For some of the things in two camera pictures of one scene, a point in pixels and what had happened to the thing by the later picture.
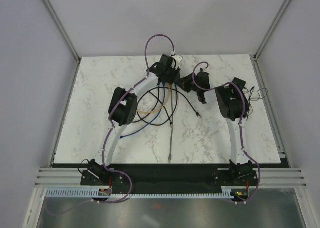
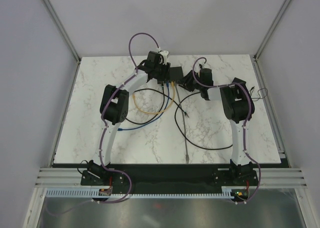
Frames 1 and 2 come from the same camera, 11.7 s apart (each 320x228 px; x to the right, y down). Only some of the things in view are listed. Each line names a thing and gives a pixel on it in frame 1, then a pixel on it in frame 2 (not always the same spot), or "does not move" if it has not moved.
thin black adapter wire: x=250 y=94 does not move
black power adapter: x=240 y=83 does not move
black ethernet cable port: x=197 y=114 -> x=181 y=132
